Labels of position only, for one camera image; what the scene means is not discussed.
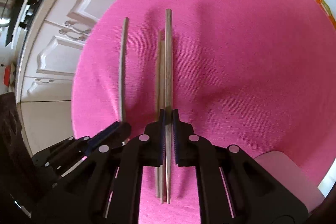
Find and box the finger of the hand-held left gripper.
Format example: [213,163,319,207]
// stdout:
[86,121,132,155]
[32,136,90,188]

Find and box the black gas hob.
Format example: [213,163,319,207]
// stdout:
[5,0,47,46]

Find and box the orange printed packet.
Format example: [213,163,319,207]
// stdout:
[308,0,336,26]

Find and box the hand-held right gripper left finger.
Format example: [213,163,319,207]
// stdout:
[31,109,167,224]

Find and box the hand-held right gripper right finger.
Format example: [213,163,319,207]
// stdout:
[171,109,310,224]

